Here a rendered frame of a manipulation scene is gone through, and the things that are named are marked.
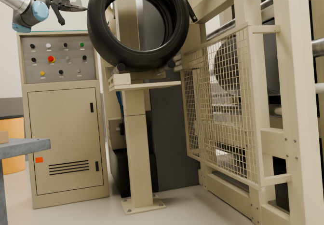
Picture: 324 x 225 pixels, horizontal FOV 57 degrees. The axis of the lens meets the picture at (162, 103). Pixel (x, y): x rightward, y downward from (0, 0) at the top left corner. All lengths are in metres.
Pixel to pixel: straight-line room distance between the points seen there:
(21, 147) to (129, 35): 1.13
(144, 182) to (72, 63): 1.04
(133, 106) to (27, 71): 0.86
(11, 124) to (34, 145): 2.66
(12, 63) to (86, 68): 2.35
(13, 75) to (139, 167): 2.95
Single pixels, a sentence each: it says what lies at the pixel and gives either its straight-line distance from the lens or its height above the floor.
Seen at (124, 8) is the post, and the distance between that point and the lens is 2.05.
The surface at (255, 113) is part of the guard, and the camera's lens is 1.27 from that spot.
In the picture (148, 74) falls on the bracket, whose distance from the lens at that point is 1.97.
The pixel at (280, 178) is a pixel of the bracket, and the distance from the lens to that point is 1.39.
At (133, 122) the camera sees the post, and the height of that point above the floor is 0.57.
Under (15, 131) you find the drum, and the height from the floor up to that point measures 0.48.
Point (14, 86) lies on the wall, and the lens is 4.56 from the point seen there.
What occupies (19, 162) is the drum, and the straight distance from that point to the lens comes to 3.93.
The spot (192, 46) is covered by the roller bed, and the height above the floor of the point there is 1.04.
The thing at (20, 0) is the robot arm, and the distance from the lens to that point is 1.57.
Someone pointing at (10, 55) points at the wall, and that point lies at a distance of 4.61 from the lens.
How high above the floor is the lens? 0.72
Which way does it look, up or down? 1 degrees down
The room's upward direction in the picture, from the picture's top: 5 degrees counter-clockwise
